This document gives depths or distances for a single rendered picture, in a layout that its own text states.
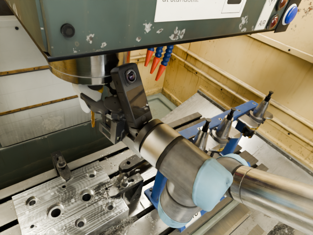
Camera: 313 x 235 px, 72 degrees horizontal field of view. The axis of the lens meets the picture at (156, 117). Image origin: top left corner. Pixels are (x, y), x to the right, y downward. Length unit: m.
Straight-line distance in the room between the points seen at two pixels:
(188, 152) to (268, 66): 1.02
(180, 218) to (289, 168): 1.03
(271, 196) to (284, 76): 0.93
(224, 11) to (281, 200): 0.30
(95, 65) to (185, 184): 0.24
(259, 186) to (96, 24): 0.37
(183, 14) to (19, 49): 0.70
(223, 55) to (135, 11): 1.25
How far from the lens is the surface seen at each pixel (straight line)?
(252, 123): 0.85
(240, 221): 1.17
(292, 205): 0.41
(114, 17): 0.22
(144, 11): 0.24
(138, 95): 0.39
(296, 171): 1.40
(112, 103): 0.42
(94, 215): 0.76
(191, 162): 0.34
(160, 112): 1.79
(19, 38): 0.88
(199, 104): 1.57
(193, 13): 0.28
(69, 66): 0.40
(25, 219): 0.79
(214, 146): 0.68
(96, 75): 0.40
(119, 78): 0.37
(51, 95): 1.01
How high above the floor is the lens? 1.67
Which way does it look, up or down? 39 degrees down
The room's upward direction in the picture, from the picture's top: 11 degrees clockwise
